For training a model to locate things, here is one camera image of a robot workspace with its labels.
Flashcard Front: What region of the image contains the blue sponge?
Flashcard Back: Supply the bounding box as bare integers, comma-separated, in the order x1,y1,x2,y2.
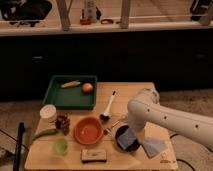
117,128,136,150

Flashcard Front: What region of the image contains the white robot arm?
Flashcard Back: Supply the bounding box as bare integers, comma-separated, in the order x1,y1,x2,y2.
127,88,213,148

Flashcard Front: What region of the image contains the purple bowl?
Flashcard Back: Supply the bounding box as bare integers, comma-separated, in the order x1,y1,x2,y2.
115,125,140,152

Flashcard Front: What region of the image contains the orange bowl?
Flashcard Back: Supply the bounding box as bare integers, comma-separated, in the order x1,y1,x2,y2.
74,117,103,145

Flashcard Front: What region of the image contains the blue-grey cloth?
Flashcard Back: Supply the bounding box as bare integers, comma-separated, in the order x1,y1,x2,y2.
141,137,167,158

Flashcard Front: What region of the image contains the metal fork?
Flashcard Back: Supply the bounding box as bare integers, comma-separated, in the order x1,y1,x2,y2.
104,115,126,135

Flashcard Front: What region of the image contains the white dish brush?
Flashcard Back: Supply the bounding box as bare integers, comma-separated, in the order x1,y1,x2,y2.
100,92,116,121

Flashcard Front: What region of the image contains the wooden block eraser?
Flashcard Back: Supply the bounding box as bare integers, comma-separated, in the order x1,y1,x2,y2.
81,149,107,163

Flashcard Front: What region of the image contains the orange peach fruit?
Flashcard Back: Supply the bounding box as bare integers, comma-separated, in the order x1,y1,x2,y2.
82,83,93,93

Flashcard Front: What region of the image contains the dark grape bunch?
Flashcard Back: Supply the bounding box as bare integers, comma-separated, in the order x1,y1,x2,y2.
55,115,70,135

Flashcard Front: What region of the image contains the green cup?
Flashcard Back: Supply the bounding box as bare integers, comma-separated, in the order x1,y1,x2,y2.
53,138,68,155

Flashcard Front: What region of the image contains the green tray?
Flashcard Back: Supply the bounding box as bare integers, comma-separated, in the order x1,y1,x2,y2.
43,75,97,110

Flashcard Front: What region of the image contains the green chili pepper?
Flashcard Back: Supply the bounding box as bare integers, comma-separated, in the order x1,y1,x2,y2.
32,129,58,141

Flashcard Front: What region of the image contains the black stand pole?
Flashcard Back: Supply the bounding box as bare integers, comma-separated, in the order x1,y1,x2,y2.
13,122,25,171

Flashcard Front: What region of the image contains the red round object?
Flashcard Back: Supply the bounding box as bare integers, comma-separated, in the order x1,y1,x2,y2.
80,19,91,25

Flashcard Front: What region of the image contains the white bottle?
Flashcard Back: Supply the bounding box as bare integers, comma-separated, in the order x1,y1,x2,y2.
84,0,97,23

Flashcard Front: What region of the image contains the black bag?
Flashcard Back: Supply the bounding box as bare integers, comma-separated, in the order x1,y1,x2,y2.
0,0,52,21

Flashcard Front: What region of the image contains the black cable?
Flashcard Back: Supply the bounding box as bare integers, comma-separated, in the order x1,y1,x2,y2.
169,132,213,171

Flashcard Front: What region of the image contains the wooden railing post middle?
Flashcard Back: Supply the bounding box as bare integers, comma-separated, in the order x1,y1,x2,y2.
120,0,131,29

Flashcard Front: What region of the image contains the wooden railing post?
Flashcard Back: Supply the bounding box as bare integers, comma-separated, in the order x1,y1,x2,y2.
56,0,70,31
120,0,131,29

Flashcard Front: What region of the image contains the wooden railing post left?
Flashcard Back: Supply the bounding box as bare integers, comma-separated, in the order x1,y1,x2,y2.
56,0,70,31

